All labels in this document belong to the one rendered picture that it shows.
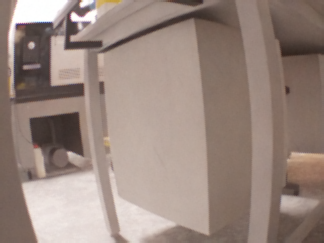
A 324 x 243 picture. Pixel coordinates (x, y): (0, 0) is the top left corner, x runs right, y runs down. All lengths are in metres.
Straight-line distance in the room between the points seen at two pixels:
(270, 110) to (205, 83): 0.28
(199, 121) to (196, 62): 0.15
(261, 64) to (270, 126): 0.11
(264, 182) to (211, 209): 0.30
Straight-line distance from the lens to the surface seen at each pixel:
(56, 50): 2.55
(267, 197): 0.53
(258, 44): 0.50
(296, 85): 1.74
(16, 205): 0.26
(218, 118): 0.76
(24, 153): 2.37
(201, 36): 0.75
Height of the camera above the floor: 0.60
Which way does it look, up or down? 4 degrees down
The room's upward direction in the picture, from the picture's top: 5 degrees counter-clockwise
